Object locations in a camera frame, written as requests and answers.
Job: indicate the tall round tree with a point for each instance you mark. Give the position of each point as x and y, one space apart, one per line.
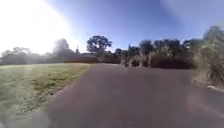
98 44

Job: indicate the grass lawn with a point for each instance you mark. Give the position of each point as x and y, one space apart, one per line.
30 83

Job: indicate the dark hedge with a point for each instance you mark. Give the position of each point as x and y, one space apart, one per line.
50 57

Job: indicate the roadside bushes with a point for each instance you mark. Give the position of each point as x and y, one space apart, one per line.
211 56

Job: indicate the row of trees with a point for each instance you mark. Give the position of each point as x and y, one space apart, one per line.
160 53

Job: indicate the grey asphalt path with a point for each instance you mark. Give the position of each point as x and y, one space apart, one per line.
133 96

